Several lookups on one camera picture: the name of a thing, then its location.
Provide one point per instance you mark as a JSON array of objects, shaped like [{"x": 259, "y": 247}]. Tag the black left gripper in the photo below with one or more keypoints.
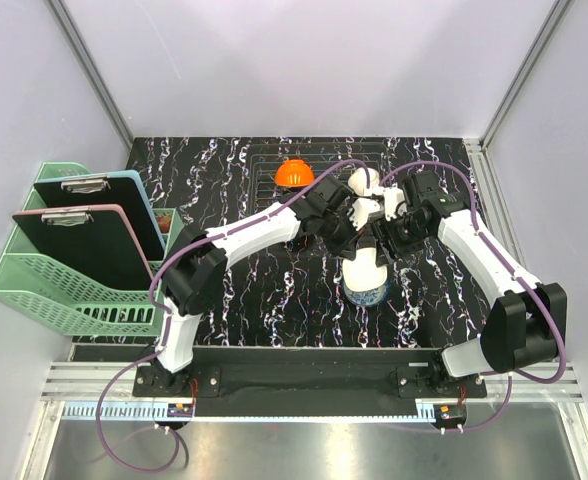
[{"x": 349, "y": 244}]

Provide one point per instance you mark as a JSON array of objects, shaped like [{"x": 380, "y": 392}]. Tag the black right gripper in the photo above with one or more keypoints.
[{"x": 383, "y": 253}]

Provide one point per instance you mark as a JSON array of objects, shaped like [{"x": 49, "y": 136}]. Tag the white bowl dark blue outside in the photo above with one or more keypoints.
[{"x": 365, "y": 284}]

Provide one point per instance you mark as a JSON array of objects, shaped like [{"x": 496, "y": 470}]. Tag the orange bowl white inside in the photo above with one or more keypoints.
[{"x": 294, "y": 173}]

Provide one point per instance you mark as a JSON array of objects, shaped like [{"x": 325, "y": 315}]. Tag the red patterned bowl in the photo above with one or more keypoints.
[{"x": 164, "y": 223}]

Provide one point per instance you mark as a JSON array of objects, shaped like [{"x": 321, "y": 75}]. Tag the yellow floral scalloped bowl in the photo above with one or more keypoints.
[{"x": 363, "y": 181}]

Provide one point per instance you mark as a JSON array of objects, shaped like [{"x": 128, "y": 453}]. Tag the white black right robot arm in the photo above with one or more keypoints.
[{"x": 527, "y": 320}]

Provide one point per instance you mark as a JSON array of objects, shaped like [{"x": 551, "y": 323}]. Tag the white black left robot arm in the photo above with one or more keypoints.
[{"x": 191, "y": 277}]

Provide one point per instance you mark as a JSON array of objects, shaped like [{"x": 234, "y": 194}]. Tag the black marble pattern mat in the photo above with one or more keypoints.
[{"x": 290, "y": 295}]

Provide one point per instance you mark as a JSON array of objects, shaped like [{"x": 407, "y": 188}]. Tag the blue edged black clipboard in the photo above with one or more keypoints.
[{"x": 123, "y": 188}]

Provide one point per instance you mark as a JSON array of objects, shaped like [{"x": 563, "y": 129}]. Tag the pink edged black clipboard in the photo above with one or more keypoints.
[{"x": 95, "y": 241}]

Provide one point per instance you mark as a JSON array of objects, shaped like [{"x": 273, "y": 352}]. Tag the green plastic file basket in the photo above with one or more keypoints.
[{"x": 64, "y": 300}]

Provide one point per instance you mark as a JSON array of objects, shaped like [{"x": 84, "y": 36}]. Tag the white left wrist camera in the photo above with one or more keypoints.
[{"x": 363, "y": 211}]

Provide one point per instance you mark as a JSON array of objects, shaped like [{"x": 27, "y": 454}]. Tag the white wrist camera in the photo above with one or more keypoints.
[
  {"x": 363, "y": 211},
  {"x": 394, "y": 202}
]

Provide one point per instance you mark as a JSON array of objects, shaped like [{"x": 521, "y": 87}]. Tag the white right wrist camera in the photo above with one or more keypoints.
[{"x": 394, "y": 202}]

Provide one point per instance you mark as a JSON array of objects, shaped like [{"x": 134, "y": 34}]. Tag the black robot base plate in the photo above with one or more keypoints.
[{"x": 304, "y": 377}]

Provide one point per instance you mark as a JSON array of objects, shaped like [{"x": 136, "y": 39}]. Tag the aluminium frame rail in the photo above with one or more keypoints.
[{"x": 85, "y": 391}]

